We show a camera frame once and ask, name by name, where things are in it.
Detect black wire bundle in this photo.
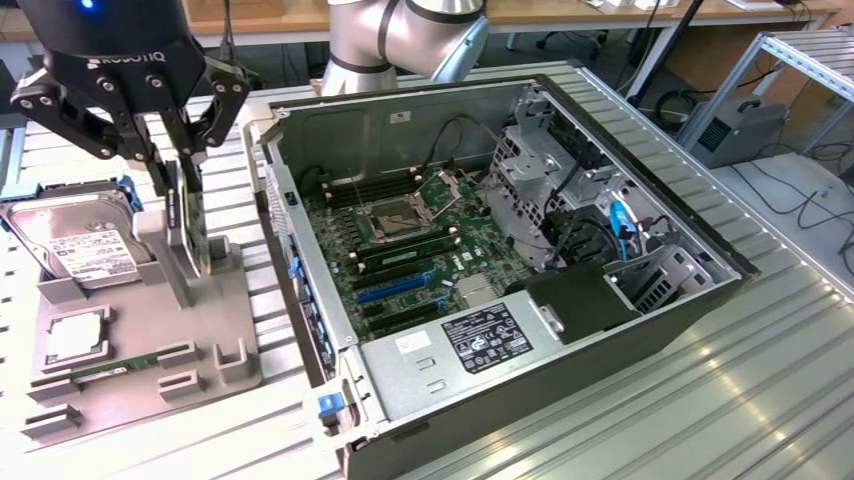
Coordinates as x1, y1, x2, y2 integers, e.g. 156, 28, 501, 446
539, 207, 646, 274

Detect wooden desk white legs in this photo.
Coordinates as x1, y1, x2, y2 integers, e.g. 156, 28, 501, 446
490, 0, 842, 99
0, 0, 335, 114

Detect grey plastic parts rack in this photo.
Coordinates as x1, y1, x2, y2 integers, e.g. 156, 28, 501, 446
16, 209, 266, 454

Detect coiled black cable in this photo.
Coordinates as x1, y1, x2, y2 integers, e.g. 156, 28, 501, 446
653, 88, 699, 126

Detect blue wire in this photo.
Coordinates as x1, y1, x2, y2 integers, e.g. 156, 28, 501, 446
607, 199, 635, 261

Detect black RAM slot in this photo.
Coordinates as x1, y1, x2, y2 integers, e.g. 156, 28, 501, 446
326, 185, 423, 207
318, 167, 414, 187
323, 179, 419, 200
320, 173, 417, 194

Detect silver drive cage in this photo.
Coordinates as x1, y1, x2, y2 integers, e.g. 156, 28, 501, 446
485, 124, 602, 271

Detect silver CPU chip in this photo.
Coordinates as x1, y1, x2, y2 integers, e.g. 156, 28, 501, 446
44, 314, 112, 364

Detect black office chair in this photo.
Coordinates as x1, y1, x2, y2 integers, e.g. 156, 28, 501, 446
533, 29, 610, 62

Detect blue disk carrier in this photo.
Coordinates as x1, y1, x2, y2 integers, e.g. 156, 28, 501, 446
0, 169, 147, 236

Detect long curved black wire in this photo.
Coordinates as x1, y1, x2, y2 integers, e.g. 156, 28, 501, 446
426, 114, 502, 174

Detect Nvidia graphics card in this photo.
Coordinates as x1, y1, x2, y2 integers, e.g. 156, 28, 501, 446
163, 159, 208, 281

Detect blue expansion slot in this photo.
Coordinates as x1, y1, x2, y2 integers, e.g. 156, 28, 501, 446
355, 282, 430, 306

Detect silver power supply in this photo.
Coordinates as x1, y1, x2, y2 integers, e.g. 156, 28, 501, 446
346, 292, 569, 424

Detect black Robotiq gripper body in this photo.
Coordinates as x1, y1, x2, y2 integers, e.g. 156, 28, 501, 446
16, 0, 208, 117

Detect silver hard disk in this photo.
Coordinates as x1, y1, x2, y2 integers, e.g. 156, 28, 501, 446
3, 192, 146, 291

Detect silver finned heatsink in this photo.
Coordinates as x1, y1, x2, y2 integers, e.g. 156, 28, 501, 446
457, 278, 506, 307

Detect metal socket cover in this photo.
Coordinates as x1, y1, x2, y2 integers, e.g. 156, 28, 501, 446
410, 169, 462, 221

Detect aluminium frame slat table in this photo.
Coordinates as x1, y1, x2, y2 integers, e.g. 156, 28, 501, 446
677, 27, 854, 151

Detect CPU socket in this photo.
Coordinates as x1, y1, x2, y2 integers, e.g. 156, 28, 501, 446
363, 199, 429, 246

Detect grey machine box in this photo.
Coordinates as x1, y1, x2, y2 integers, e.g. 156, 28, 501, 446
693, 94, 789, 169

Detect green motherboard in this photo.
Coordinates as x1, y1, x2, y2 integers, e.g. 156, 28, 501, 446
303, 167, 535, 346

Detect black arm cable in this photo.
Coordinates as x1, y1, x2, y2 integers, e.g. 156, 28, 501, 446
219, 0, 240, 62

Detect thin locking lever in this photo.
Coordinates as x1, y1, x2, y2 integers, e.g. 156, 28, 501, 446
347, 168, 368, 211

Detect long black expansion slot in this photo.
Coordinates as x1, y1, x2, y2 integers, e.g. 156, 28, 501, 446
364, 302, 439, 327
368, 312, 443, 337
350, 267, 429, 292

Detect green RAM stick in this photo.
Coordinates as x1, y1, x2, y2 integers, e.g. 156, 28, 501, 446
363, 243, 459, 271
30, 349, 166, 389

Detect open black PC case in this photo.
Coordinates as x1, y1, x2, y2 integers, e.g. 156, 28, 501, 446
238, 73, 762, 480

